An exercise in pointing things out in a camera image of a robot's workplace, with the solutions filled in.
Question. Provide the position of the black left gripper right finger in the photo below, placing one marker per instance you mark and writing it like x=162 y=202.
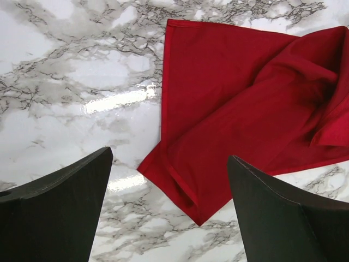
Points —
x=280 y=222

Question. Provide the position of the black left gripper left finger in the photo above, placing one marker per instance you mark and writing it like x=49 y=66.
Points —
x=55 y=217

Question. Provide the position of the red cloth napkin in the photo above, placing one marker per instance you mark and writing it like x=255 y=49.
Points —
x=277 y=101

